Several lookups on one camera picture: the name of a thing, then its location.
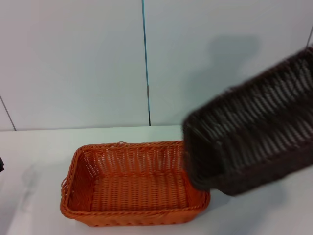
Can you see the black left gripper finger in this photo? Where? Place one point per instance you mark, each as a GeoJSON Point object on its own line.
{"type": "Point", "coordinates": [1, 164]}

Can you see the orange woven plastic basket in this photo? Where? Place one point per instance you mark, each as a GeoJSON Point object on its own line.
{"type": "Point", "coordinates": [137, 191]}

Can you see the dark brown woven plastic basket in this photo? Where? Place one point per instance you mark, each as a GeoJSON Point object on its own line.
{"type": "Point", "coordinates": [252, 137]}

